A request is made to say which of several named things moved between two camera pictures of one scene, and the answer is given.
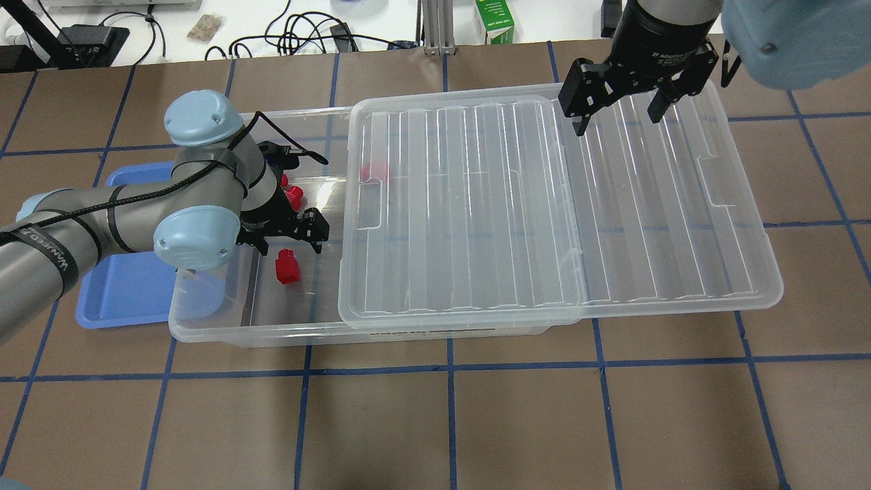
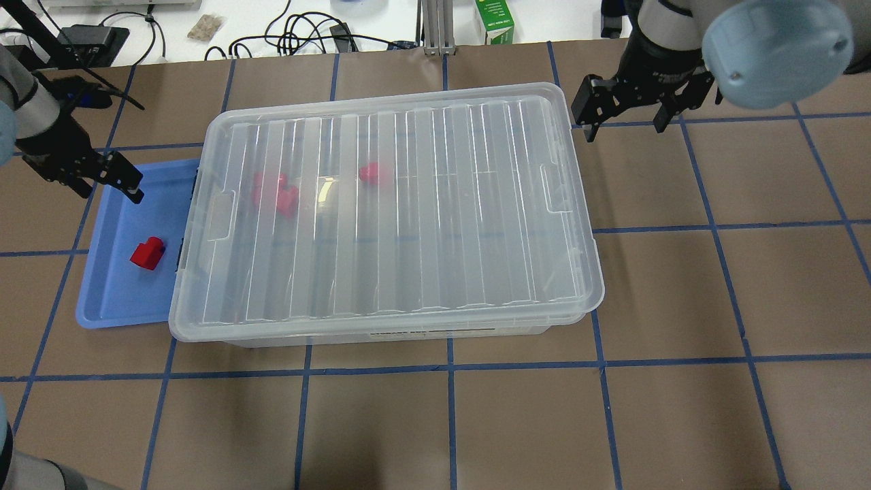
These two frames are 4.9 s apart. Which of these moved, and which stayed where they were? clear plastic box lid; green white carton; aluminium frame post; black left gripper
Moved: clear plastic box lid; black left gripper
Stayed: green white carton; aluminium frame post
